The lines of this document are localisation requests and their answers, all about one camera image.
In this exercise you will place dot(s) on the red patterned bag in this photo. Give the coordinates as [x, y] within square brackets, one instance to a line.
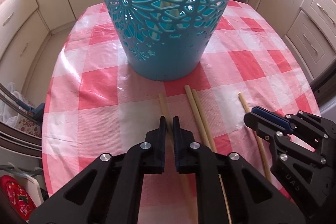
[17, 196]

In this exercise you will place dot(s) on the blue dustpan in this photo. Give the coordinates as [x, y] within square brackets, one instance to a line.
[37, 113]

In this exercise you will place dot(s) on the pink checkered tablecloth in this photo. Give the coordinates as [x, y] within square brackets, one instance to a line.
[96, 103]

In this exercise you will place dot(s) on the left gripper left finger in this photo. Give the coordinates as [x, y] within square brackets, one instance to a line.
[155, 154]

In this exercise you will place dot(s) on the white plastic bag on floor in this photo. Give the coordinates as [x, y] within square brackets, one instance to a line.
[8, 115]

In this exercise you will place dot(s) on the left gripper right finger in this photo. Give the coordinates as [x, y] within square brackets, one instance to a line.
[183, 153]

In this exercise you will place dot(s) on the white lower kitchen cabinets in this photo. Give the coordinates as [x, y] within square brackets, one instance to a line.
[309, 25]

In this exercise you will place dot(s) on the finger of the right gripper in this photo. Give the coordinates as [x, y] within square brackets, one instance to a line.
[261, 126]
[274, 118]

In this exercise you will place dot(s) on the mop with metal pole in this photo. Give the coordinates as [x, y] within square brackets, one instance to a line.
[13, 102]

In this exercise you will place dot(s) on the teal perforated plastic basket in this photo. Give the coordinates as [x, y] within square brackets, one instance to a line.
[164, 39]

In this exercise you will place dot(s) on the bamboo chopstick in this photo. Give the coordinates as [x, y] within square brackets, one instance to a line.
[197, 116]
[204, 121]
[260, 145]
[191, 207]

